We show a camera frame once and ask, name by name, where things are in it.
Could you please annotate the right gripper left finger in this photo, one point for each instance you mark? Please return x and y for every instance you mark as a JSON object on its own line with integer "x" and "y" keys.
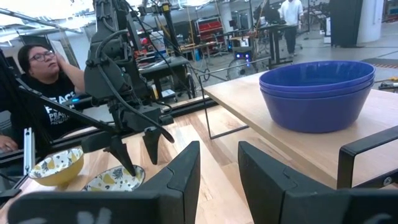
{"x": 174, "y": 199}

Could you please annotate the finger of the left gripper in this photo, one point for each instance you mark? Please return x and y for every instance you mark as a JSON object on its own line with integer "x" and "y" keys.
{"x": 119, "y": 152}
{"x": 152, "y": 143}

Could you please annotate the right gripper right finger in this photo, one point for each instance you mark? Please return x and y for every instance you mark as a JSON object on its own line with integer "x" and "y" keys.
{"x": 273, "y": 199}

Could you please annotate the yellow floral patterned bowl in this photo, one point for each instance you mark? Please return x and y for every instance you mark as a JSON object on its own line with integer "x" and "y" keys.
{"x": 59, "y": 174}
{"x": 109, "y": 182}

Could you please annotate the blue plastic bowl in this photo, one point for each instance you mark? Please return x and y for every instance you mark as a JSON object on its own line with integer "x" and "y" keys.
{"x": 314, "y": 115}
{"x": 311, "y": 95}
{"x": 317, "y": 70}

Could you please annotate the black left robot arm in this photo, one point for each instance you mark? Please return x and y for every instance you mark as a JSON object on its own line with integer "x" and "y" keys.
{"x": 109, "y": 71}

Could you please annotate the black work table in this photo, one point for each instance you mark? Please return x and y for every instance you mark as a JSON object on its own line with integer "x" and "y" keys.
{"x": 164, "y": 65}

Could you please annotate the silver aluminium extrusion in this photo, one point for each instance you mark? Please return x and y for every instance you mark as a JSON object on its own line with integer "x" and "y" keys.
{"x": 29, "y": 149}

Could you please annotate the person's hand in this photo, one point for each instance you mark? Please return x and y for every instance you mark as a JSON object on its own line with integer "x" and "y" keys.
{"x": 63, "y": 62}
{"x": 6, "y": 143}

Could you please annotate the person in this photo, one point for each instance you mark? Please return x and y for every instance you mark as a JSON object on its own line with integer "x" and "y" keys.
{"x": 290, "y": 14}
{"x": 46, "y": 90}

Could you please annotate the black pole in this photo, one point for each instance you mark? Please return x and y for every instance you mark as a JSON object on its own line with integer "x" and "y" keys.
{"x": 169, "y": 28}

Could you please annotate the person's glasses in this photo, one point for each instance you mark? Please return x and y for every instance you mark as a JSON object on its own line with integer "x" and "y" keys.
{"x": 42, "y": 56}

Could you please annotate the floor fan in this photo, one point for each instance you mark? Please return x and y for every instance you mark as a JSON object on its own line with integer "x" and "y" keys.
{"x": 241, "y": 70}

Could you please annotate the red tool cabinet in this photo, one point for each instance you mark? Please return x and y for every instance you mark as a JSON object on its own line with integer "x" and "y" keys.
{"x": 210, "y": 28}

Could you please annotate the blue-lit device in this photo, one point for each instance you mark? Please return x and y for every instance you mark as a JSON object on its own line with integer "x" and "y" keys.
{"x": 242, "y": 55}

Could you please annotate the grey metal bar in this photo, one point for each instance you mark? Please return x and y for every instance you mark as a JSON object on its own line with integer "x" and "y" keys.
{"x": 37, "y": 21}

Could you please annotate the black standing desk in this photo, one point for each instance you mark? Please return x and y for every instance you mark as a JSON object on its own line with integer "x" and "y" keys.
{"x": 273, "y": 28}

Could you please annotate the black floor mat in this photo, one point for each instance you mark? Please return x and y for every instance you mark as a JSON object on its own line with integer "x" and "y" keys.
{"x": 379, "y": 62}

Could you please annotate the black cabinet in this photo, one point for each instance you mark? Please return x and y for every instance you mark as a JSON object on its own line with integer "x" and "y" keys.
{"x": 345, "y": 21}

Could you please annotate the white column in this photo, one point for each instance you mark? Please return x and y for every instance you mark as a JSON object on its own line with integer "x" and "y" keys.
{"x": 371, "y": 21}

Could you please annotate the wooden shelf riser black frame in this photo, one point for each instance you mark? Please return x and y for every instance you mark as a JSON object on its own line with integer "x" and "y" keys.
{"x": 295, "y": 146}

